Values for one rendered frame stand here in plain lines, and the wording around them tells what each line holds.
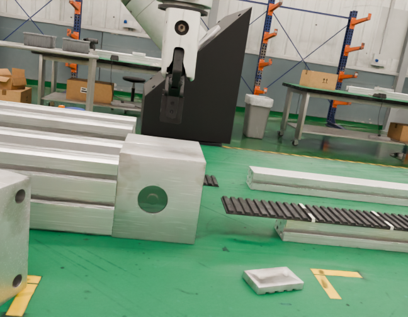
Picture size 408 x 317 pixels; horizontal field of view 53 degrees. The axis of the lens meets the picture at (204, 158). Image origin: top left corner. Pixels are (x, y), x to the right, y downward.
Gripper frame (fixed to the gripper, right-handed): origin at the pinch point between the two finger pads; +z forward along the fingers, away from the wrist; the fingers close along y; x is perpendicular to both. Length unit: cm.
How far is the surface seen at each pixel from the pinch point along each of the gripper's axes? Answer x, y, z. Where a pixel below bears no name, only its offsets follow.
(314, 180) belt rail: -25.1, -1.9, 8.2
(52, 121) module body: 16.7, -4.9, 3.0
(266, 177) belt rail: -16.9, -1.9, 8.7
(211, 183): -8.1, -1.3, 10.8
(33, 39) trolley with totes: 106, 283, -3
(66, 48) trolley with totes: 79, 279, 0
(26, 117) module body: 20.4, -4.9, 2.9
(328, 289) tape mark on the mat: -16.4, -30.8, 11.1
